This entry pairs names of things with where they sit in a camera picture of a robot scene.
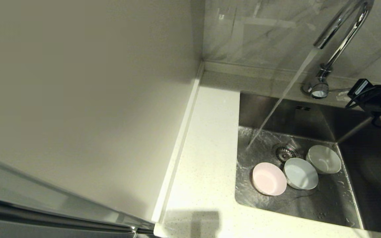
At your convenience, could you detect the pink ceramic bowl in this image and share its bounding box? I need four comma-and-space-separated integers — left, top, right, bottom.
252, 162, 287, 196

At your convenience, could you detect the chrome gooseneck faucet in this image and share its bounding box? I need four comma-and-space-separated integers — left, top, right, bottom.
301, 0, 375, 99

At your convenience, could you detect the round metal drain strainer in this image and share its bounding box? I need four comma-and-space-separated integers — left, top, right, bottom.
272, 143, 301, 164

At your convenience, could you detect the stainless steel sink basin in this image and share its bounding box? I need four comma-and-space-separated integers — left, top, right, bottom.
234, 92, 381, 235

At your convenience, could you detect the white ceramic bowl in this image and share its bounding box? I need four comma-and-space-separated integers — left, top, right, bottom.
284, 157, 319, 190
306, 144, 342, 175

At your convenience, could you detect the white counter edge strip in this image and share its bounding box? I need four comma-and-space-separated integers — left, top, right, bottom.
151, 62, 205, 222

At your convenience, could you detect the white cabinet side panel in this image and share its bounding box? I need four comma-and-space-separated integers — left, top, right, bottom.
0, 0, 206, 222

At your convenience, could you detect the running water stream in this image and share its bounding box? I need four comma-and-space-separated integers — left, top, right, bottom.
245, 47, 319, 151

